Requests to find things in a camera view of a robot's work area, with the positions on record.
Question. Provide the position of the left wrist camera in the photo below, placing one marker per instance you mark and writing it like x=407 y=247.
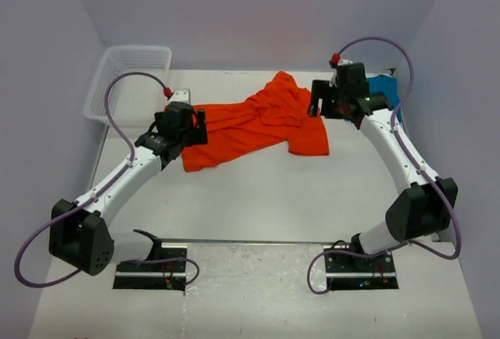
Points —
x=182 y=95

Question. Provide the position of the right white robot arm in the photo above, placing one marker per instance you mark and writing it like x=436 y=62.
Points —
x=424 y=199

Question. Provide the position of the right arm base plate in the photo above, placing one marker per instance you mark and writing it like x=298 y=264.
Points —
x=347 y=273

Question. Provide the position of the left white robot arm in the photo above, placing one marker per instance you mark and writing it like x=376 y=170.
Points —
x=80 y=234

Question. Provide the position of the blue folded t shirt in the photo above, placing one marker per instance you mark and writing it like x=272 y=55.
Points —
x=384 y=91

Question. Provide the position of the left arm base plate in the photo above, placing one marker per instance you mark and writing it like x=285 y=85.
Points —
x=170 y=276

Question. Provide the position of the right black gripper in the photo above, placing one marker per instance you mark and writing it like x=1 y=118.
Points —
x=323 y=89

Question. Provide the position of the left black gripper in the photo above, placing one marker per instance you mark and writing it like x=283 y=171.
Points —
x=198 y=135

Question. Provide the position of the orange t shirt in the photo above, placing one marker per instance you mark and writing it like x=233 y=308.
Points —
x=275 y=114

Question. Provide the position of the white plastic basket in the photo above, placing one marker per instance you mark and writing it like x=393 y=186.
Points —
x=133 y=100

